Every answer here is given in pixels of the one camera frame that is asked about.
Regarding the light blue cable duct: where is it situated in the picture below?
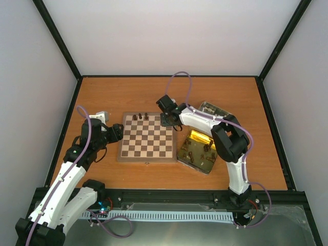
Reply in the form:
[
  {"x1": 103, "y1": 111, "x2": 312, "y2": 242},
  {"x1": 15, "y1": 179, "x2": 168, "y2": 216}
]
[{"x1": 97, "y1": 210, "x2": 234, "y2": 223}]

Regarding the small green circuit board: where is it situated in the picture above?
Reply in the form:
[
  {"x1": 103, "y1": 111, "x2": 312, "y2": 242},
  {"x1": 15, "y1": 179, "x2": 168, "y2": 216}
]
[{"x1": 97, "y1": 200, "x2": 113, "y2": 214}]

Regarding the gold tin tray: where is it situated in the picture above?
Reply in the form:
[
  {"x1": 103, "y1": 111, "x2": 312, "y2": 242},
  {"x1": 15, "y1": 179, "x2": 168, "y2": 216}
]
[{"x1": 177, "y1": 129, "x2": 218, "y2": 175}]

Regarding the black frame post right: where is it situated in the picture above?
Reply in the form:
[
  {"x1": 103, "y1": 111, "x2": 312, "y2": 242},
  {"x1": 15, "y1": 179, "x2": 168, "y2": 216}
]
[{"x1": 258, "y1": 0, "x2": 313, "y2": 80}]

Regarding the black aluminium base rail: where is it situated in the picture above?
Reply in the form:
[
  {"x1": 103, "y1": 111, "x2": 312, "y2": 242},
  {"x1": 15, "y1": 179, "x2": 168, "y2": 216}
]
[{"x1": 32, "y1": 188, "x2": 309, "y2": 211}]

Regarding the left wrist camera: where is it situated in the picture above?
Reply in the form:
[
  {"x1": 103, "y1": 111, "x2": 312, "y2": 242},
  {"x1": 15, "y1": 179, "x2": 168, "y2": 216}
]
[{"x1": 89, "y1": 111, "x2": 109, "y2": 123}]

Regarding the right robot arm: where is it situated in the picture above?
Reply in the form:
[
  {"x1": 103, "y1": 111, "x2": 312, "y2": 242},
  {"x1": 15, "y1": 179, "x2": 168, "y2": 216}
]
[{"x1": 156, "y1": 95, "x2": 252, "y2": 208}]

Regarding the black frame post left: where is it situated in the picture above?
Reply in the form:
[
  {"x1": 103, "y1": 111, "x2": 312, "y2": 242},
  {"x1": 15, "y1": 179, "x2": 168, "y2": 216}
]
[{"x1": 32, "y1": 0, "x2": 83, "y2": 80}]

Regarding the silver tin tray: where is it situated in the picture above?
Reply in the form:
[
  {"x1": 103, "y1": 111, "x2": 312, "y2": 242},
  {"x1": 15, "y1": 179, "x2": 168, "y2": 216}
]
[{"x1": 198, "y1": 101, "x2": 235, "y2": 121}]

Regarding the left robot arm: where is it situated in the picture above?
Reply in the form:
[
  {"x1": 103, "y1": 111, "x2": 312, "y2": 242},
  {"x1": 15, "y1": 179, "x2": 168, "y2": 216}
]
[{"x1": 15, "y1": 116, "x2": 124, "y2": 245}]

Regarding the wooden folding chess board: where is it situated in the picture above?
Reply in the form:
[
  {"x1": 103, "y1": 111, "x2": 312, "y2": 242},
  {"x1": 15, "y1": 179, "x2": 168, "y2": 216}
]
[{"x1": 117, "y1": 112, "x2": 177, "y2": 163}]

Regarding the black frame post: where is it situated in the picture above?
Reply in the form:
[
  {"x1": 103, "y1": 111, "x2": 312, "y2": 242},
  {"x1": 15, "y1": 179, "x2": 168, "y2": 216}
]
[
  {"x1": 258, "y1": 0, "x2": 313, "y2": 80},
  {"x1": 32, "y1": 0, "x2": 83, "y2": 80}
]

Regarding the pile of dark chess pieces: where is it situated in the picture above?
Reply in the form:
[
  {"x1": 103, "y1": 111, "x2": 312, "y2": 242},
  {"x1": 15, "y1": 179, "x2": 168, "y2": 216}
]
[{"x1": 177, "y1": 139, "x2": 217, "y2": 165}]

